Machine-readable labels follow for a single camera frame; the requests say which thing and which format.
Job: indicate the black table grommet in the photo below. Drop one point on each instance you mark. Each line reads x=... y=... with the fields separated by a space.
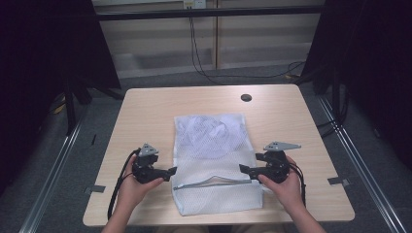
x=246 y=97

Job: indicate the black curtain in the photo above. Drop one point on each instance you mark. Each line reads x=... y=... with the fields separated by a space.
x=372 y=64
x=39 y=64

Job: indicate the person's left hand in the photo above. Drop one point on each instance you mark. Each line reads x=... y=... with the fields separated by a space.
x=136 y=191

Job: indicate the white wall socket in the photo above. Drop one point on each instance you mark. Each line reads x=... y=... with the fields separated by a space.
x=194 y=4

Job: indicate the yellow tape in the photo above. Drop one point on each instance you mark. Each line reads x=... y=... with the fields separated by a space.
x=60 y=108

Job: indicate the black metal stand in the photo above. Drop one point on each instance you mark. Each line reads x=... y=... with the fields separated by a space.
x=70 y=110

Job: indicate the black horizontal bar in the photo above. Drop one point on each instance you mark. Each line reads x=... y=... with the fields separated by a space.
x=207 y=13

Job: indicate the person's right hand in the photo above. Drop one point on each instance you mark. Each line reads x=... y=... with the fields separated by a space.
x=288 y=191

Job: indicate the white garment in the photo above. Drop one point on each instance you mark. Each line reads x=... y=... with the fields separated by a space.
x=210 y=136

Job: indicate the small black tape strip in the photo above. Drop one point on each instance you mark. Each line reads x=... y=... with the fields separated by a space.
x=94 y=139

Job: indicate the metal floor rail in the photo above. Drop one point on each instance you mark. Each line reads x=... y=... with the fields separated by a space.
x=53 y=168
x=362 y=168

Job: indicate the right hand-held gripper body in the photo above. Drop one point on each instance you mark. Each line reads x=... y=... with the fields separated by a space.
x=275 y=166

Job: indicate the white mesh laundry bag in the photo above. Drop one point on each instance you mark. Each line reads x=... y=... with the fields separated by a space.
x=213 y=194

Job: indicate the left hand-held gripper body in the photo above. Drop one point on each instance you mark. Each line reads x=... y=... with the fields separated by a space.
x=144 y=170

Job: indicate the grey tape piece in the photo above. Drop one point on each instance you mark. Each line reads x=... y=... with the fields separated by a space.
x=338 y=181
x=95 y=189

